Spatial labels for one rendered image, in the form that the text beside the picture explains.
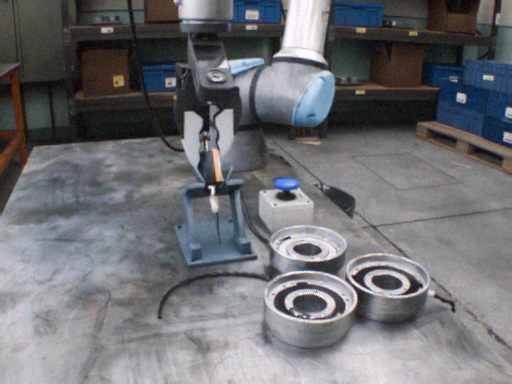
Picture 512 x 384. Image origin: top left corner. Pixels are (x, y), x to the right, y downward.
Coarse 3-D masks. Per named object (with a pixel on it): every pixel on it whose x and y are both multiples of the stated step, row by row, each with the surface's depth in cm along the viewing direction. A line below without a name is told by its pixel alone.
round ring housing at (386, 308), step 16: (368, 256) 63; (384, 256) 63; (400, 256) 63; (352, 272) 61; (384, 272) 61; (416, 272) 61; (384, 288) 62; (400, 288) 57; (368, 304) 55; (384, 304) 54; (400, 304) 54; (416, 304) 55; (384, 320) 56; (400, 320) 56
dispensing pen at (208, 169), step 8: (208, 136) 72; (208, 144) 72; (208, 152) 70; (208, 160) 69; (200, 168) 71; (208, 168) 69; (208, 176) 69; (208, 184) 70; (208, 192) 70; (216, 192) 70; (216, 200) 70; (216, 208) 70; (216, 216) 70; (216, 224) 70
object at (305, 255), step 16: (272, 240) 67; (304, 240) 69; (336, 240) 69; (272, 256) 65; (288, 256) 62; (304, 256) 65; (320, 256) 65; (336, 256) 63; (288, 272) 63; (336, 272) 65
